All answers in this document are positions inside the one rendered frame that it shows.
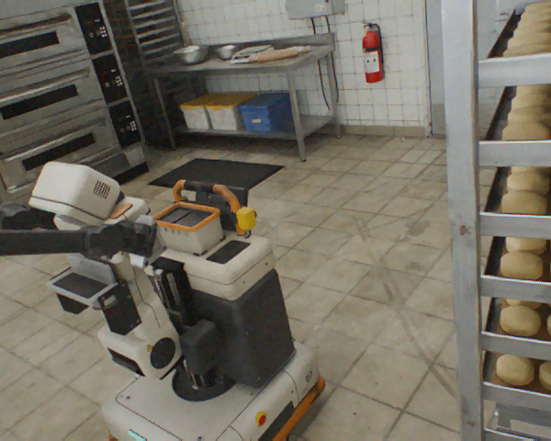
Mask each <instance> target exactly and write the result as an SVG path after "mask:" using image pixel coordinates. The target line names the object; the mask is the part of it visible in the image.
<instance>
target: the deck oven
mask: <svg viewBox="0 0 551 441"><path fill-rule="evenodd" d="M116 49H117V47H116V44H115V41H114V38H113V35H112V30H111V27H110V25H109V21H108V18H107V12H106V9H105V8H104V6H103V2H102V0H0V205H2V203H3V202H6V201H14V202H16V203H17V204H18V205H21V206H22V205H23V202H26V204H28V203H29V201H30V198H34V197H33V195H32V192H33V190H34V188H35V185H36V184H37V182H38V179H39V176H40V173H42V170H43V168H44V166H45V165H46V164H47V163H49V162H59V163H67V164H80V165H86V166H89V167H91V168H93V169H95V170H96V171H97V172H98V173H100V174H101V175H104V176H106V177H108V178H111V179H113V180H115V181H116V182H118V184H119V185H120V186H121V185H123V184H125V183H127V182H129V181H130V180H131V179H133V178H136V177H138V176H140V175H143V174H145V173H147V172H149V169H148V165H147V162H146V161H148V160H150V159H151V156H150V153H149V150H148V146H147V143H146V141H145V138H144V133H143V130H142V127H141V122H140V121H139V118H138V115H137V111H136V108H135V105H134V101H133V98H132V97H131V93H130V90H129V85H128V82H127V77H126V75H125V72H124V69H123V65H122V62H120V59H119V56H118V51H116Z"/></svg>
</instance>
